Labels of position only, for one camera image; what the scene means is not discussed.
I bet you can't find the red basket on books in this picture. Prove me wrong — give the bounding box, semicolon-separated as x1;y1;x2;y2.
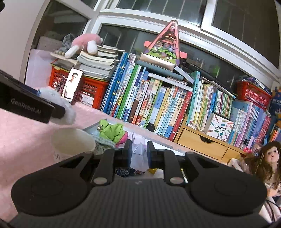
236;81;272;111

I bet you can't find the white patterned cardboard box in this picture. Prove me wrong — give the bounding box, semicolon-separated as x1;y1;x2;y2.
203;113;234;142

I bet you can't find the white origami paper piece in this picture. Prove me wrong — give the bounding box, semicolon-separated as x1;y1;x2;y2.
129;133;149;172

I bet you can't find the pink white plush toy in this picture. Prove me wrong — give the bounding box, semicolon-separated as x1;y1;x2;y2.
64;33;103;59

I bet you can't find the green white striped cloth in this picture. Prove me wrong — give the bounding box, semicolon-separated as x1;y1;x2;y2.
92;134;116;155

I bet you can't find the red plastic crate left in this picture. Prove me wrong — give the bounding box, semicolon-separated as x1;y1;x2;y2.
49;62;109;109

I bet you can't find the wooden drawer organizer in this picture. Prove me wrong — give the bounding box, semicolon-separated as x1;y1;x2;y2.
174;116;249;164

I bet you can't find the white grey shallow box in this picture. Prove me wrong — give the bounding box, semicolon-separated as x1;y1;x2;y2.
83;119;186;179

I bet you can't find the smartphone showing picture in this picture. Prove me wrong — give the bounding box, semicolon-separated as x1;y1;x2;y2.
61;68;83;103

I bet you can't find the paper cup with zigzag drawing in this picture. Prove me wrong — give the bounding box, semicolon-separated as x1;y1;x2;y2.
51;128;96;162

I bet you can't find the white fluffy plush toy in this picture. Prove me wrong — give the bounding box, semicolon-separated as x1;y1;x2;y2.
37;87;76;125

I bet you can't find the navy floral fabric pouch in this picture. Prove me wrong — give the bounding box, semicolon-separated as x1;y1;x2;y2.
115;167;144;178

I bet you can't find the brown haired doll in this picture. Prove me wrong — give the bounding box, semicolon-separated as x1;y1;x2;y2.
228;141;280;197

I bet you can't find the blue printed cardboard box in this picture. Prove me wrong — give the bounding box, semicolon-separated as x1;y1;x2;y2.
269;87;281;119

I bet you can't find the stack of grey books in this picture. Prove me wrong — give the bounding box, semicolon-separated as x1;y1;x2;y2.
50;46;124;81

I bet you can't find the yellow sequin pouch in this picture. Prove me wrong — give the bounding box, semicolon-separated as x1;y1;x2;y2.
147;169;157;175

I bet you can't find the row of books right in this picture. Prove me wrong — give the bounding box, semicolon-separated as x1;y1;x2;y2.
186;71;280;151

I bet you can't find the green scrunchie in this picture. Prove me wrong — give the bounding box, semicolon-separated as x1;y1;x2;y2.
98;119;126;144

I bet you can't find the pink red scrunchie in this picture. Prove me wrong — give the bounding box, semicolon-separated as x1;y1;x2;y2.
116;131;128;147

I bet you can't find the row of upright books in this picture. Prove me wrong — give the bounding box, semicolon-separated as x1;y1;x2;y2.
101;52;193;141

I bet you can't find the triangular diorama house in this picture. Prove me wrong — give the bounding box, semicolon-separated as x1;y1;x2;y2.
140;20;188;71

